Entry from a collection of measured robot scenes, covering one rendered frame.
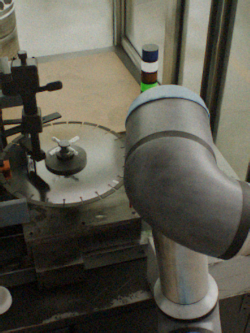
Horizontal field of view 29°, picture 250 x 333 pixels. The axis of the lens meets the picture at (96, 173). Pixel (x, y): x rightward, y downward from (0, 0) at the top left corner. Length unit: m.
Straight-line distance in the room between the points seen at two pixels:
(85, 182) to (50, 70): 0.99
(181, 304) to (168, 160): 0.39
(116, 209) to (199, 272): 0.47
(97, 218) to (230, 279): 0.35
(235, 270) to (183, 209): 0.62
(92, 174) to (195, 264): 0.48
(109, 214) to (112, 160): 0.14
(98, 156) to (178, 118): 0.66
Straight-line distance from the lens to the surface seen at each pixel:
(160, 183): 0.53
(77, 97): 1.87
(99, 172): 1.19
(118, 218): 1.21
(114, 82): 1.96
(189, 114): 0.62
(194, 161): 0.55
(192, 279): 0.82
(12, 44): 1.80
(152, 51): 1.28
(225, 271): 1.12
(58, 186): 1.16
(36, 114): 1.10
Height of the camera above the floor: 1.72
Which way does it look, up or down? 40 degrees down
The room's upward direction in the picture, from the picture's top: 3 degrees counter-clockwise
